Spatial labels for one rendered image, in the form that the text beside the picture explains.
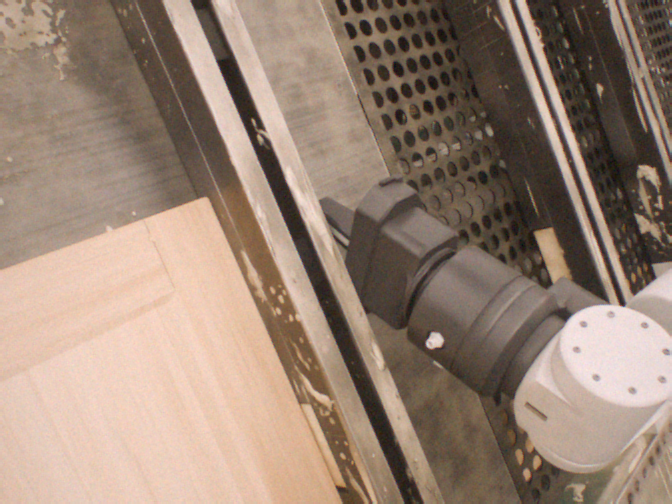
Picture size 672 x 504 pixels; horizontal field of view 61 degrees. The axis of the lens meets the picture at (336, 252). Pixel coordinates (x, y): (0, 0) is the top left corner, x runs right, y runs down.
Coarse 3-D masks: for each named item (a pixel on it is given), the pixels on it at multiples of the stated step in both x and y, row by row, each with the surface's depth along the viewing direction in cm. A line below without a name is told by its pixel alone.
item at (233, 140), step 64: (128, 0) 43; (192, 0) 44; (192, 64) 40; (256, 64) 44; (192, 128) 43; (256, 128) 44; (256, 192) 42; (256, 256) 43; (320, 256) 44; (320, 320) 43; (320, 384) 44; (384, 384) 46; (384, 448) 46
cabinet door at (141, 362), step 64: (64, 256) 38; (128, 256) 40; (192, 256) 43; (0, 320) 35; (64, 320) 37; (128, 320) 40; (192, 320) 43; (256, 320) 46; (0, 384) 35; (64, 384) 37; (128, 384) 39; (192, 384) 42; (256, 384) 45; (0, 448) 34; (64, 448) 36; (128, 448) 39; (192, 448) 41; (256, 448) 44
